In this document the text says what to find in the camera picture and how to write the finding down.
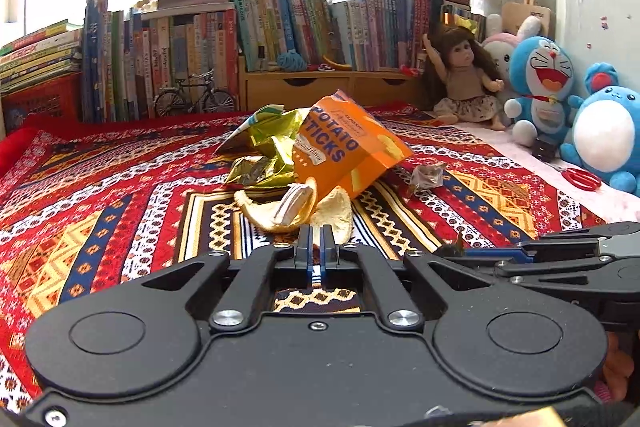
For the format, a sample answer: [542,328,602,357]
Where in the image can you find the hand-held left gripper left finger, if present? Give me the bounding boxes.
[131,226,314,332]

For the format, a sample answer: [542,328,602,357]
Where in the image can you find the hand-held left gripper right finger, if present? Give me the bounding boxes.
[320,226,501,332]

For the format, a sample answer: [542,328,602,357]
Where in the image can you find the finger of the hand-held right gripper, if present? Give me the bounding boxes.
[462,228,601,264]
[435,252,601,303]

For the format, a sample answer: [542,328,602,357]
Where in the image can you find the white paper wrapper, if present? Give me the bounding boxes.
[274,183,317,224]

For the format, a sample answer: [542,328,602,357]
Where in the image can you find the yellow fruit peel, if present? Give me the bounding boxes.
[234,179,353,244]

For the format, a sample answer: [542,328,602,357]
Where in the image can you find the grey wrapper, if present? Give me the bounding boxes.
[407,162,448,195]

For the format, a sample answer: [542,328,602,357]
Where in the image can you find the orange snack box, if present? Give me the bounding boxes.
[291,90,414,200]

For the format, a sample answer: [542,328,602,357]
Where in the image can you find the green gold foil snack bag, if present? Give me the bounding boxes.
[216,105,306,190]

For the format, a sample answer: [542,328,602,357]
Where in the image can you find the red scissors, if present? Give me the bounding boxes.
[561,167,602,192]

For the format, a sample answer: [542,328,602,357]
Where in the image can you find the blue round plush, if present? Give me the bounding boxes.
[560,63,640,196]

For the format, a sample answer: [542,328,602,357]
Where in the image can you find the wooden drawer shelf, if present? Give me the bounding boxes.
[237,54,436,112]

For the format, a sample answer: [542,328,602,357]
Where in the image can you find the long-haired doll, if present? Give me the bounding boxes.
[422,29,506,130]

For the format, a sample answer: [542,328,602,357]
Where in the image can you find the red patterned blanket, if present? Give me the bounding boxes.
[0,104,616,413]

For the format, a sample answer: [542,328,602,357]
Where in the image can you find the blue cat plush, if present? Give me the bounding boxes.
[504,36,583,146]

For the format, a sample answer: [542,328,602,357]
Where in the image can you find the blue yarn bundle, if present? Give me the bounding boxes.
[276,52,307,72]

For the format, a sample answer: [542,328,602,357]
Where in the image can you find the white pink rabbit plush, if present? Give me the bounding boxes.
[482,14,543,82]

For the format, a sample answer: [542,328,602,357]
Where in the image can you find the black miniature bicycle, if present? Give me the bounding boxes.
[153,69,236,118]

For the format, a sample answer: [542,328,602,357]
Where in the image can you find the row of blue green books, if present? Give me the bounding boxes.
[230,0,436,72]

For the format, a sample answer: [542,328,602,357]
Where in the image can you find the row of dark books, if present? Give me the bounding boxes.
[440,2,487,42]

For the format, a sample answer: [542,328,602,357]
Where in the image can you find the row of upright pale books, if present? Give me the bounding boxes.
[82,0,238,122]

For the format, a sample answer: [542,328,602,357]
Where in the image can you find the red cushion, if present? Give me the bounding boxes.
[0,114,91,178]

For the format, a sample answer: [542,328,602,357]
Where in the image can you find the stack of flat books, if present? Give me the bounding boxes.
[0,19,83,95]

